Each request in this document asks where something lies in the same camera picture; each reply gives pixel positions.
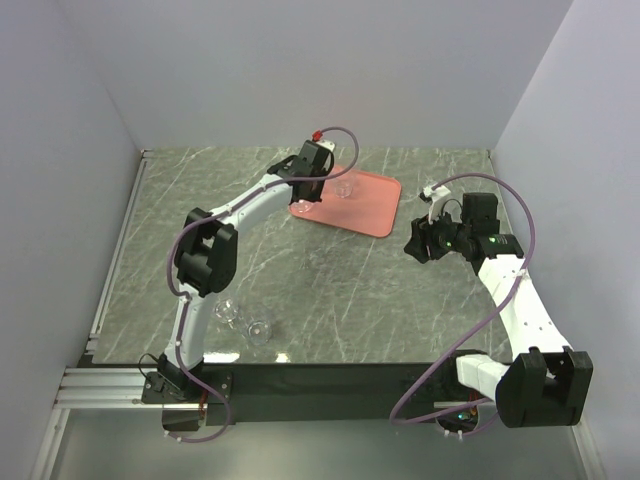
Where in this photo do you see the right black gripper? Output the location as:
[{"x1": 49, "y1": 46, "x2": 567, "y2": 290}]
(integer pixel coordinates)
[{"x1": 403, "y1": 204, "x2": 472, "y2": 264}]

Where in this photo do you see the clear glass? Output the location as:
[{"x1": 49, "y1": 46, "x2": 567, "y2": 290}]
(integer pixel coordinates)
[
  {"x1": 212, "y1": 297, "x2": 240, "y2": 328},
  {"x1": 290, "y1": 200, "x2": 314, "y2": 215},
  {"x1": 242, "y1": 306, "x2": 273, "y2": 347},
  {"x1": 331, "y1": 170, "x2": 356, "y2": 199}
]

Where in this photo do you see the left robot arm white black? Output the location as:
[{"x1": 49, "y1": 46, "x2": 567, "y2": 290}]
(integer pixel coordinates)
[{"x1": 157, "y1": 142, "x2": 335, "y2": 402}]

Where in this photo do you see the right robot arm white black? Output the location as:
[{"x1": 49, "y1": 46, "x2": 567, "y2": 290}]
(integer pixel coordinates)
[{"x1": 405, "y1": 186, "x2": 593, "y2": 428}]

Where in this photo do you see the pink plastic tray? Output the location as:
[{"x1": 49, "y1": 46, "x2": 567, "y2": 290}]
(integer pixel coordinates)
[{"x1": 289, "y1": 169, "x2": 402, "y2": 238}]

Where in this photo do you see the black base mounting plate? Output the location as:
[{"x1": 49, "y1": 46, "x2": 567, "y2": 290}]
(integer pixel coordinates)
[{"x1": 139, "y1": 361, "x2": 496, "y2": 426}]

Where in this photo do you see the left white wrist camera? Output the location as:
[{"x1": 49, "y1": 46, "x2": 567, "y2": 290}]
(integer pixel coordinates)
[{"x1": 298, "y1": 130, "x2": 335, "y2": 168}]

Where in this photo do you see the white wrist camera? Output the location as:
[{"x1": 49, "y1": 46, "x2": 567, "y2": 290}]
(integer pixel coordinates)
[
  {"x1": 298, "y1": 130, "x2": 335, "y2": 168},
  {"x1": 419, "y1": 186, "x2": 451, "y2": 224}
]

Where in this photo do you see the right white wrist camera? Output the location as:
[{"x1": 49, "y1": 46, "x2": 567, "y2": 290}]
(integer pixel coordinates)
[{"x1": 419, "y1": 186, "x2": 451, "y2": 224}]

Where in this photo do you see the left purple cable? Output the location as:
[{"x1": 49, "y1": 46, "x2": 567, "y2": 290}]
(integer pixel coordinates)
[{"x1": 165, "y1": 125, "x2": 361, "y2": 447}]

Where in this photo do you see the aluminium rail frame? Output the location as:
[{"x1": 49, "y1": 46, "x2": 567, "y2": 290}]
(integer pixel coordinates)
[{"x1": 27, "y1": 148, "x2": 151, "y2": 480}]

